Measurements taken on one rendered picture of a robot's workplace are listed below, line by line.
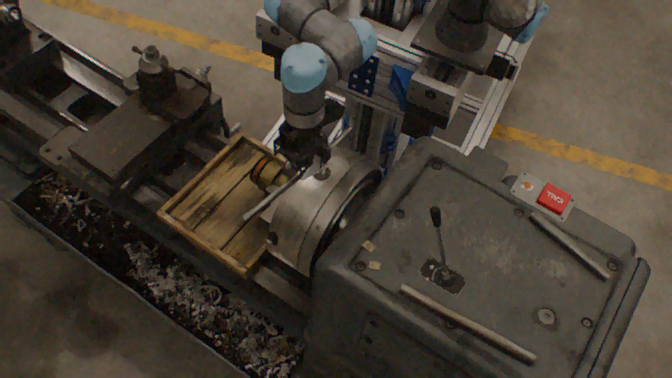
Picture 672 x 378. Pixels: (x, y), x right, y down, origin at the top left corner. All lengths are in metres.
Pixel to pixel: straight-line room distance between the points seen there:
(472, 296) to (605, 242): 0.34
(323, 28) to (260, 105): 2.09
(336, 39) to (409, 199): 0.43
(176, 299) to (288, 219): 0.68
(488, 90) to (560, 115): 0.50
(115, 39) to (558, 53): 2.37
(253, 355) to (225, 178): 0.52
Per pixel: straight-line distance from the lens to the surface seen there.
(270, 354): 1.96
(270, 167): 1.59
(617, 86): 3.83
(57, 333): 2.72
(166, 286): 2.06
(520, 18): 1.71
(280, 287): 1.71
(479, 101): 3.11
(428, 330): 1.28
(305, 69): 1.07
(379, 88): 2.10
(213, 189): 1.85
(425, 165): 1.47
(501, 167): 1.52
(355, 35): 1.15
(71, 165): 1.92
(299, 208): 1.43
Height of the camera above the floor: 2.40
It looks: 54 degrees down
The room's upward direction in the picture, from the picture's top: 9 degrees clockwise
